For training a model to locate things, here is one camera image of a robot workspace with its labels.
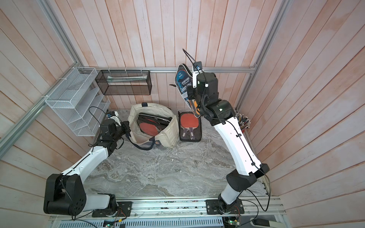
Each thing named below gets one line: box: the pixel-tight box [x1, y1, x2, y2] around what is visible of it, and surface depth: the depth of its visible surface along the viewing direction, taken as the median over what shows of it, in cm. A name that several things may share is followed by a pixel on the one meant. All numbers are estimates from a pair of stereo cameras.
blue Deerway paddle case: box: [174, 63, 202, 119], surface depth 72 cm
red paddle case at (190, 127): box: [178, 111, 202, 143], surface depth 107 cm
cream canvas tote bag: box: [126, 102, 180, 151], surface depth 91 cm
